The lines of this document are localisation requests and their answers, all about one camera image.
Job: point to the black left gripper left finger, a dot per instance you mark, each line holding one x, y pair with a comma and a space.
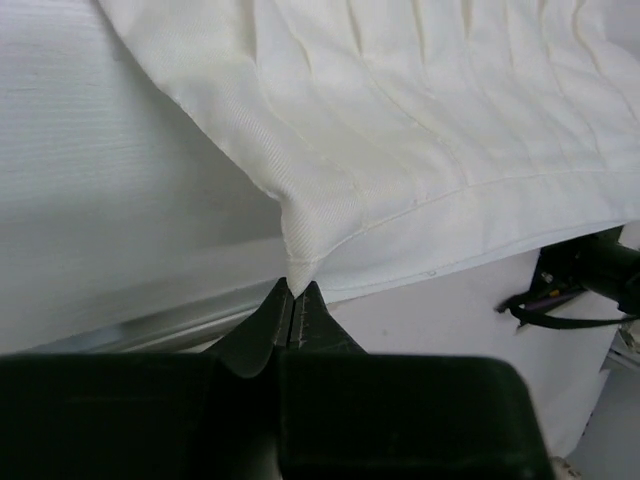
208, 415

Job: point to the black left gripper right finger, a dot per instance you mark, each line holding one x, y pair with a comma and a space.
345, 413

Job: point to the white pleated skirt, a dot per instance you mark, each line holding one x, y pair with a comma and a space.
406, 139

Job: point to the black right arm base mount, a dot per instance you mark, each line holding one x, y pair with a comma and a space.
596, 263

